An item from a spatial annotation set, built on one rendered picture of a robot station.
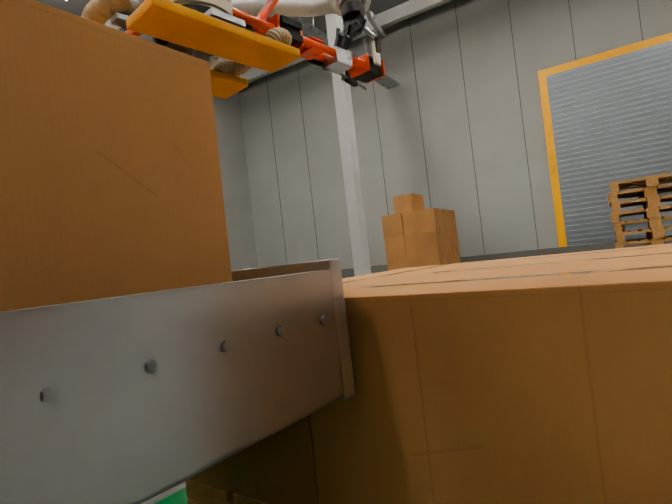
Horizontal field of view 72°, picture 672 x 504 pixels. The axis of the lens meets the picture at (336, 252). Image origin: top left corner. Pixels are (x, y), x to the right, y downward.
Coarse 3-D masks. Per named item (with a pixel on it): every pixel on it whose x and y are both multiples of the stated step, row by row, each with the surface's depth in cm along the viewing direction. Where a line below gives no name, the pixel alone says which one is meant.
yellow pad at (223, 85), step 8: (216, 72) 107; (216, 80) 108; (224, 80) 108; (232, 80) 110; (240, 80) 112; (216, 88) 112; (224, 88) 113; (232, 88) 113; (240, 88) 114; (216, 96) 117; (224, 96) 118
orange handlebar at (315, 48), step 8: (232, 8) 102; (240, 16) 104; (248, 16) 106; (248, 24) 107; (256, 24) 108; (264, 24) 109; (272, 24) 111; (128, 32) 107; (136, 32) 105; (256, 32) 112; (304, 40) 119; (312, 40) 121; (320, 40) 123; (304, 48) 124; (312, 48) 122; (320, 48) 124; (328, 48) 126; (304, 56) 126; (312, 56) 126; (320, 56) 129; (352, 56) 133; (360, 64) 136
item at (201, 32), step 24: (168, 0) 78; (144, 24) 81; (168, 24) 82; (192, 24) 83; (216, 24) 85; (192, 48) 91; (216, 48) 93; (240, 48) 94; (264, 48) 95; (288, 48) 98
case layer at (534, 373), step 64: (576, 256) 131; (640, 256) 98; (384, 320) 73; (448, 320) 67; (512, 320) 61; (576, 320) 57; (640, 320) 53; (384, 384) 74; (448, 384) 67; (512, 384) 62; (576, 384) 57; (640, 384) 53; (256, 448) 92; (320, 448) 82; (384, 448) 74; (448, 448) 68; (512, 448) 62; (576, 448) 57; (640, 448) 53
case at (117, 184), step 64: (0, 0) 51; (0, 64) 50; (64, 64) 55; (128, 64) 62; (192, 64) 71; (0, 128) 49; (64, 128) 55; (128, 128) 61; (192, 128) 70; (0, 192) 49; (64, 192) 54; (128, 192) 60; (192, 192) 68; (0, 256) 48; (64, 256) 53; (128, 256) 59; (192, 256) 67
